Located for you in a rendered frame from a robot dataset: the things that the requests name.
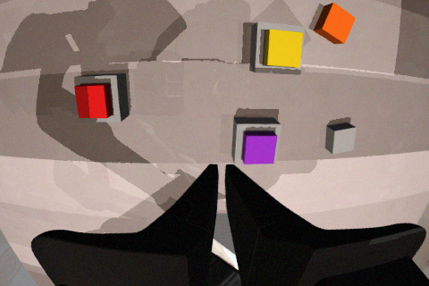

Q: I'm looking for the purple button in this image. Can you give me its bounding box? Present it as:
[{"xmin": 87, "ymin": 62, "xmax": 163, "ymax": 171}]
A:
[{"xmin": 232, "ymin": 117, "xmax": 282, "ymax": 165}]

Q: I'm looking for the red button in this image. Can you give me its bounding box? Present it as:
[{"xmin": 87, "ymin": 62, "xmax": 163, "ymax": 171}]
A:
[{"xmin": 74, "ymin": 72, "xmax": 129, "ymax": 122}]

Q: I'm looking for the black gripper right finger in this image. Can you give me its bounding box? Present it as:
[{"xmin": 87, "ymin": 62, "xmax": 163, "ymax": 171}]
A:
[{"xmin": 225, "ymin": 164, "xmax": 426, "ymax": 286}]

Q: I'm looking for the orange block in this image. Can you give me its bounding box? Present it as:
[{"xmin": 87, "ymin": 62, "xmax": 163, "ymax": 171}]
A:
[{"xmin": 314, "ymin": 3, "xmax": 355, "ymax": 44}]

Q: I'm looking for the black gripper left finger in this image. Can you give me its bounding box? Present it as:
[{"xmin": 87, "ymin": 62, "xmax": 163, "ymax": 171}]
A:
[{"xmin": 31, "ymin": 164, "xmax": 219, "ymax": 286}]

